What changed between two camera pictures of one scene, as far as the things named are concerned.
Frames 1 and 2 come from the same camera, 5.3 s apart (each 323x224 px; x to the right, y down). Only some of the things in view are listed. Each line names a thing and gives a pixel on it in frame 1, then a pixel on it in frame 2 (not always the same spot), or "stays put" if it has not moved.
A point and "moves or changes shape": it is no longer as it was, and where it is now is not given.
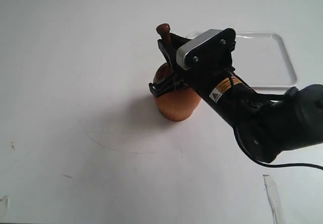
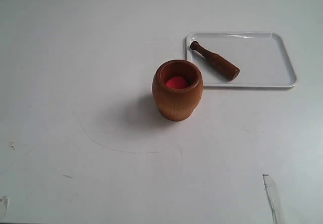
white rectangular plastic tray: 262,60 stays put
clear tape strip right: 273,195 stays put
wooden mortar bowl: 177,105 stays put
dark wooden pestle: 168,42 moves or changes shape
